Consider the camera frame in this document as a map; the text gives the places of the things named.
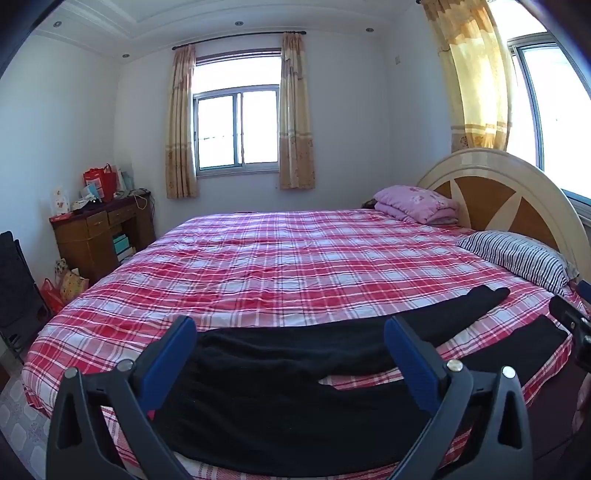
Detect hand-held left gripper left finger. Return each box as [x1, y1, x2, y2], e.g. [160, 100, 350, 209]
[46, 315, 198, 480]

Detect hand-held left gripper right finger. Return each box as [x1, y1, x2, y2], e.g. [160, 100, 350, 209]
[384, 315, 536, 480]

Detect black pants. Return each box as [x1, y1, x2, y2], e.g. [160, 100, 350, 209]
[152, 285, 568, 464]

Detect person's right hand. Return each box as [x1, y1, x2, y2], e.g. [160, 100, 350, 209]
[573, 379, 591, 435]

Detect striped pillow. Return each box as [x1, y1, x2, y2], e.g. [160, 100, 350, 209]
[456, 231, 578, 296]

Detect stack of teal boxes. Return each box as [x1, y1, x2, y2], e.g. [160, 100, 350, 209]
[112, 233, 134, 264]

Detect cream and wood headboard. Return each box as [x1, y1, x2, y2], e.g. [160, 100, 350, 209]
[417, 148, 587, 278]

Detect yellow patterned paper bag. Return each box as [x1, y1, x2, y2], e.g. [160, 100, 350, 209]
[55, 258, 90, 305]

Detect red plastic bag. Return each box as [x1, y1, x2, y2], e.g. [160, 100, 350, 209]
[41, 278, 65, 315]

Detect wooden desk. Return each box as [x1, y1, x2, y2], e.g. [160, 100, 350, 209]
[50, 191, 157, 286]

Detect bed with red plaid sheet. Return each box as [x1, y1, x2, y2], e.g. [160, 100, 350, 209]
[21, 209, 591, 480]

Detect pink folded blanket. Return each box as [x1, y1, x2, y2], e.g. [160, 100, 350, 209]
[373, 185, 460, 226]

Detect black folding chair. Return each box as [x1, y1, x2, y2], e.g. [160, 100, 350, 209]
[0, 231, 54, 365]

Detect red gift bag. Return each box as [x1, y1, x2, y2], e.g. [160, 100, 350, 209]
[83, 164, 116, 200]

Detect large sliding window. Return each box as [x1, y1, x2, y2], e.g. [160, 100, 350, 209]
[505, 34, 591, 208]

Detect white printed gift bag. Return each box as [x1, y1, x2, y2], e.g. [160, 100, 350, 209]
[51, 185, 70, 217]

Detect beige floral curtain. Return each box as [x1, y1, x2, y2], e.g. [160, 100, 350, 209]
[165, 45, 199, 200]
[278, 32, 317, 190]

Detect small sliding window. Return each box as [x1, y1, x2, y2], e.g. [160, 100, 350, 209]
[191, 90, 281, 171]

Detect yellow patterned curtain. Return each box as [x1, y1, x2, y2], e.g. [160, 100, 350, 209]
[422, 0, 514, 153]

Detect dark curtain rod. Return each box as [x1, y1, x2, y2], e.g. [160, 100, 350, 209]
[172, 31, 306, 51]

